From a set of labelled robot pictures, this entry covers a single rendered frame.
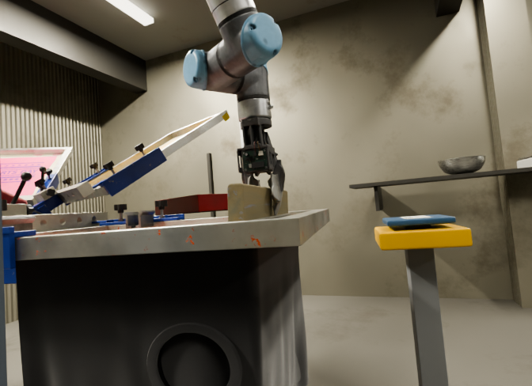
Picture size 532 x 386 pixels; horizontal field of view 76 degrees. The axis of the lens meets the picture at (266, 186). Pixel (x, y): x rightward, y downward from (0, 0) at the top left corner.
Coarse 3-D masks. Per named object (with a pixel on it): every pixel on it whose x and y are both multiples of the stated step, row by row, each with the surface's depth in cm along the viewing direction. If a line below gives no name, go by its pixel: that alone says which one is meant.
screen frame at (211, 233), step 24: (288, 216) 56; (312, 216) 60; (24, 240) 57; (48, 240) 56; (72, 240) 54; (96, 240) 53; (120, 240) 52; (144, 240) 51; (168, 240) 50; (192, 240) 49; (216, 240) 48; (240, 240) 47; (264, 240) 47; (288, 240) 46
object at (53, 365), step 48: (48, 288) 64; (96, 288) 61; (144, 288) 59; (192, 288) 56; (240, 288) 54; (48, 336) 64; (96, 336) 61; (144, 336) 59; (192, 336) 57; (240, 336) 55; (48, 384) 65; (96, 384) 62; (144, 384) 60; (192, 384) 56; (240, 384) 54
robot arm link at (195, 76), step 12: (192, 60) 66; (204, 60) 65; (216, 60) 63; (192, 72) 66; (204, 72) 65; (216, 72) 64; (192, 84) 67; (204, 84) 67; (216, 84) 68; (228, 84) 68; (240, 84) 71
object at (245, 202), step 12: (228, 192) 58; (240, 192) 58; (252, 192) 63; (264, 192) 72; (228, 204) 58; (240, 204) 58; (252, 204) 62; (264, 204) 71; (228, 216) 58; (240, 216) 58; (252, 216) 62; (264, 216) 71
